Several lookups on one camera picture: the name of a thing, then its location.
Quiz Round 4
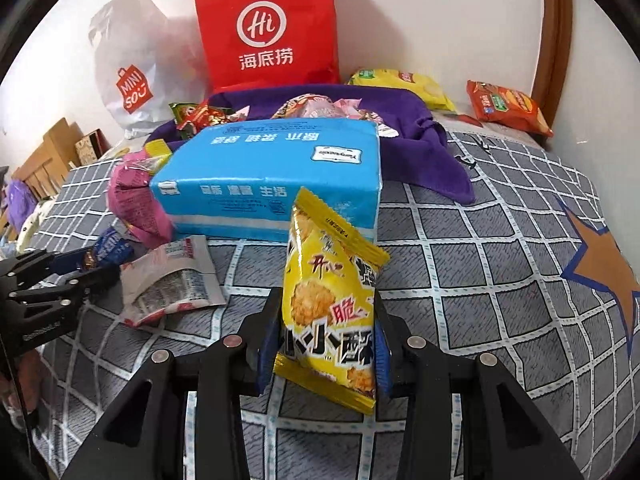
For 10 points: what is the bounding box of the purple cloth bundle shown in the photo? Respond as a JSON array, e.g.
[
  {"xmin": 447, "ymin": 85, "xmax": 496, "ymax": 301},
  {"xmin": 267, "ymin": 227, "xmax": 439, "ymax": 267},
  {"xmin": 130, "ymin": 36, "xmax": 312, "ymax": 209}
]
[{"xmin": 4, "ymin": 180, "xmax": 39, "ymax": 227}]

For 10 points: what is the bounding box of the blue tissue pack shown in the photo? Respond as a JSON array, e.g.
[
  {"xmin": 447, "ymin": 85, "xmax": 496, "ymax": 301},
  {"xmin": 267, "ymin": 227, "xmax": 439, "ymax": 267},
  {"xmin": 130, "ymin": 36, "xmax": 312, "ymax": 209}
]
[{"xmin": 150, "ymin": 119, "xmax": 383, "ymax": 243}]

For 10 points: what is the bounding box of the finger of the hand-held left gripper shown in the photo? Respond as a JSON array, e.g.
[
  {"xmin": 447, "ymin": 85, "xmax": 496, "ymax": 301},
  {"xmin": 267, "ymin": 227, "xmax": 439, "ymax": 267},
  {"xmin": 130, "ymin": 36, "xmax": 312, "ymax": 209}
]
[
  {"xmin": 10, "ymin": 265, "xmax": 121, "ymax": 308},
  {"xmin": 0, "ymin": 249, "xmax": 98, "ymax": 281}
]

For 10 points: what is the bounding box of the pink snack bag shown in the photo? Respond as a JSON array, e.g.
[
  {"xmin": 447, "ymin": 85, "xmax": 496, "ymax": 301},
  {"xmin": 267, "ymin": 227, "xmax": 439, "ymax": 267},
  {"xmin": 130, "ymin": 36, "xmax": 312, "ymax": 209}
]
[{"xmin": 107, "ymin": 157, "xmax": 173, "ymax": 251}]

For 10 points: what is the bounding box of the red paper bag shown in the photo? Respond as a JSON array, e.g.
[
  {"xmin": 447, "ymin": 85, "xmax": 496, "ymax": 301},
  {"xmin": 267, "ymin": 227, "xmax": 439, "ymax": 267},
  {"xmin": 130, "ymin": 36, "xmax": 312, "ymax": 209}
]
[{"xmin": 192, "ymin": 0, "xmax": 341, "ymax": 90}]

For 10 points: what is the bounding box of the yellow chips bag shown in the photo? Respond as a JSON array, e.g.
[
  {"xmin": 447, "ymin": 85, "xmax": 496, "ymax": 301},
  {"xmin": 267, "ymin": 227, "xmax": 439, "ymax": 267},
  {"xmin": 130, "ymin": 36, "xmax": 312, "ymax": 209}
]
[{"xmin": 347, "ymin": 67, "xmax": 457, "ymax": 113}]

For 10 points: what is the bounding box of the orange chips bag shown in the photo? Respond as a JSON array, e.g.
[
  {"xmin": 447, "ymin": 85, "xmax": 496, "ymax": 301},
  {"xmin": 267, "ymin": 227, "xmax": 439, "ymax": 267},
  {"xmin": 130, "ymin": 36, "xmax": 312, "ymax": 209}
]
[{"xmin": 466, "ymin": 80, "xmax": 555, "ymax": 138}]

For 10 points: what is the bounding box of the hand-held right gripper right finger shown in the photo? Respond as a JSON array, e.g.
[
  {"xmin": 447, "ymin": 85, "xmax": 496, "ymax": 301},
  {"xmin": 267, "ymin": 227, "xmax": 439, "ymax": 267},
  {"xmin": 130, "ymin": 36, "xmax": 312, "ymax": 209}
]
[{"xmin": 374, "ymin": 291, "xmax": 583, "ymax": 480}]

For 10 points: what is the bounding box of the small yellow snack packet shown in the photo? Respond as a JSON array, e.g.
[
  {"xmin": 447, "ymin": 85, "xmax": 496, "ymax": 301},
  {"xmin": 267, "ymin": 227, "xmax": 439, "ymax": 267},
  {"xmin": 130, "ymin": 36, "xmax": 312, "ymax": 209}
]
[{"xmin": 144, "ymin": 140, "xmax": 173, "ymax": 173}]

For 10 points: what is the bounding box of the wooden furniture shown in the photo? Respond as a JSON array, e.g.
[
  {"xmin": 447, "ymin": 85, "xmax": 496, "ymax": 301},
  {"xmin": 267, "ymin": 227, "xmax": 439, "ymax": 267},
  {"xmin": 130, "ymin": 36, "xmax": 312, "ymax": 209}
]
[{"xmin": 10, "ymin": 117, "xmax": 106, "ymax": 186}]

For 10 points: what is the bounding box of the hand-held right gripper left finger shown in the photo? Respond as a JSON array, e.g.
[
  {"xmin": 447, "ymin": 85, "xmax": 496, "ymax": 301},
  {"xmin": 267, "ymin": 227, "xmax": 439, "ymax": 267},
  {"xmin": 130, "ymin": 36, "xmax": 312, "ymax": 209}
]
[{"xmin": 60, "ymin": 287, "xmax": 285, "ymax": 480}]

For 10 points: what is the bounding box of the green red snack packet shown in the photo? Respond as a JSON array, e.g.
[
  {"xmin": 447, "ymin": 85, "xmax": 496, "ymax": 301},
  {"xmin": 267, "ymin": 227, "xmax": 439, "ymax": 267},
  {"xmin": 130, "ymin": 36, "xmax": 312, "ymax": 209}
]
[{"xmin": 168, "ymin": 101, "xmax": 241, "ymax": 133}]

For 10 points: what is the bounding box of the wooden door frame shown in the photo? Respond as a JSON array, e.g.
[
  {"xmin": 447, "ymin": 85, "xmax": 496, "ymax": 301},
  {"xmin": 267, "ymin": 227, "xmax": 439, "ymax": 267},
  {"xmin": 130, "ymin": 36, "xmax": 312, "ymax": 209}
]
[{"xmin": 530, "ymin": 0, "xmax": 573, "ymax": 148}]

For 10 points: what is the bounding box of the round red white snack bag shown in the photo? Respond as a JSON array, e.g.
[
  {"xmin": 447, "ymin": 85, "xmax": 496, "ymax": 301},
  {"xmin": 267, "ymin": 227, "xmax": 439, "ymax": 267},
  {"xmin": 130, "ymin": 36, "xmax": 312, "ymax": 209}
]
[{"xmin": 272, "ymin": 92, "xmax": 341, "ymax": 121}]

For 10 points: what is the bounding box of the small blue snack packet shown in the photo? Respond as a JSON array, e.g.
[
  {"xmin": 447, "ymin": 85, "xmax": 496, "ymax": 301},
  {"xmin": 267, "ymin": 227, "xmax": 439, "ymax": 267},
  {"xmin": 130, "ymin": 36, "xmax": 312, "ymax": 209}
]
[{"xmin": 82, "ymin": 227, "xmax": 134, "ymax": 267}]

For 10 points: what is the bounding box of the white plastic bag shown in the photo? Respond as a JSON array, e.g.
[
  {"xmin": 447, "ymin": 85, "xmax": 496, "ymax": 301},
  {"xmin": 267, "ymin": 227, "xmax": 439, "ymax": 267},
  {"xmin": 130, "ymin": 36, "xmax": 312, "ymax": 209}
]
[{"xmin": 89, "ymin": 0, "xmax": 211, "ymax": 138}]

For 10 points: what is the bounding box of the grey checked blanket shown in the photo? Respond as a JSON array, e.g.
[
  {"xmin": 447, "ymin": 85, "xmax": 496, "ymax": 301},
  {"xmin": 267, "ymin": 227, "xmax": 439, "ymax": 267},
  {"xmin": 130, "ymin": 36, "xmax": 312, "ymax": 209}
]
[{"xmin": 0, "ymin": 110, "xmax": 640, "ymax": 480}]

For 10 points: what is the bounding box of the white red snack packet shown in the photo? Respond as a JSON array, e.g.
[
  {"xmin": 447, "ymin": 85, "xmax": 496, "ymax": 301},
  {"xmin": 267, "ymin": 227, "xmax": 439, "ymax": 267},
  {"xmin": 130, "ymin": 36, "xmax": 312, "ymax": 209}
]
[{"xmin": 119, "ymin": 235, "xmax": 227, "ymax": 328}]

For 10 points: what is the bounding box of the purple towel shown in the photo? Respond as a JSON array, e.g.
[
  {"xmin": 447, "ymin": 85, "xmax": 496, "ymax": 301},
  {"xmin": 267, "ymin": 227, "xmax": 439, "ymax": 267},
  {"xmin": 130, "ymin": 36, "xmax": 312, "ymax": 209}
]
[{"xmin": 150, "ymin": 82, "xmax": 476, "ymax": 206}]

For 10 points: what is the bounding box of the person's left hand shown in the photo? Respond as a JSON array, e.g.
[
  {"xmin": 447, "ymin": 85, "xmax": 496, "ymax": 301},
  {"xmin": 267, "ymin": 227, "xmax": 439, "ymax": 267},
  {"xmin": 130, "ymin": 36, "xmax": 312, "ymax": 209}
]
[{"xmin": 0, "ymin": 355, "xmax": 38, "ymax": 428}]

